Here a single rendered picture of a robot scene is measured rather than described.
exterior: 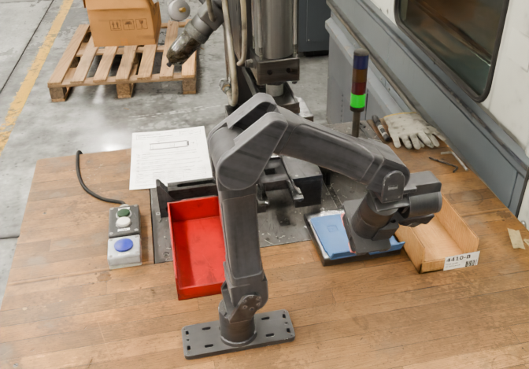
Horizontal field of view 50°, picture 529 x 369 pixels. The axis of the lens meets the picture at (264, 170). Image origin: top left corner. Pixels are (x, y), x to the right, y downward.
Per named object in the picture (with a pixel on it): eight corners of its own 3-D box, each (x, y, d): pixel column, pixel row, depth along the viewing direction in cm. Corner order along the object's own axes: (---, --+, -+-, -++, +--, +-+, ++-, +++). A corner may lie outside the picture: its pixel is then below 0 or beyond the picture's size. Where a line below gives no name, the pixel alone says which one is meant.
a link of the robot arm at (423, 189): (419, 194, 103) (427, 136, 96) (442, 223, 96) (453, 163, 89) (358, 204, 101) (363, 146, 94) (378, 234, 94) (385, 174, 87)
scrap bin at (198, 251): (178, 300, 111) (175, 278, 108) (169, 223, 132) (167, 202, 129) (238, 291, 113) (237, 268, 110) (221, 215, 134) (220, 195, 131)
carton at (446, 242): (418, 277, 117) (423, 248, 112) (374, 206, 137) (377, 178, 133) (476, 267, 119) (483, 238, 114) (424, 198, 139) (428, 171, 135)
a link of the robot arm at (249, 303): (249, 258, 101) (218, 264, 100) (261, 293, 94) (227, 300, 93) (250, 284, 104) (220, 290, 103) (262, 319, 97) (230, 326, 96)
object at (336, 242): (332, 264, 116) (333, 253, 115) (310, 219, 129) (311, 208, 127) (364, 258, 117) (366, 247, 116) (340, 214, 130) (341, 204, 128)
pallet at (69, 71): (82, 40, 493) (78, 24, 485) (197, 35, 500) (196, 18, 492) (50, 101, 393) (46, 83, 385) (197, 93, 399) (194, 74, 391)
